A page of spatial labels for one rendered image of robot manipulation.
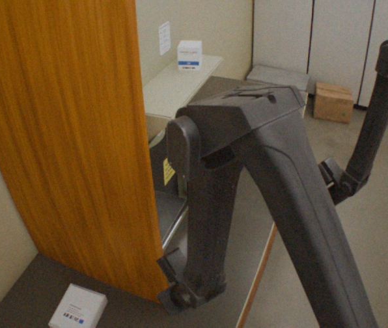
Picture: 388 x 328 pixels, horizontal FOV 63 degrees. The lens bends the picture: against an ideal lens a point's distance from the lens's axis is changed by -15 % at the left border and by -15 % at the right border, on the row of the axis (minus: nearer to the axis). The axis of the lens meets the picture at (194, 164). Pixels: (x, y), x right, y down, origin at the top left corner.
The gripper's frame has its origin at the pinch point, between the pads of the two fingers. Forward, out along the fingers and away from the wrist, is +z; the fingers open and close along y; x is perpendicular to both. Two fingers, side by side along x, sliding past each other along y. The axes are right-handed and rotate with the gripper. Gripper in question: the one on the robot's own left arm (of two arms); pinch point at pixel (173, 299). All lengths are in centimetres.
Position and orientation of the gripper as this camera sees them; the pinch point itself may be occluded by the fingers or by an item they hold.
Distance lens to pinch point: 94.0
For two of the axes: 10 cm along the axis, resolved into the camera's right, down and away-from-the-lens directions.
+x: 5.2, 8.2, -2.4
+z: -2.8, 4.3, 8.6
